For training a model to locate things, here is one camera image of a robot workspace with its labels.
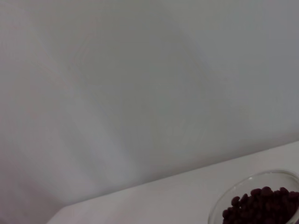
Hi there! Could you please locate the glass cup with handle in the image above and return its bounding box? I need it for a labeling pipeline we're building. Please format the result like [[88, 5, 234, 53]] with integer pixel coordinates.
[[207, 169, 299, 224]]

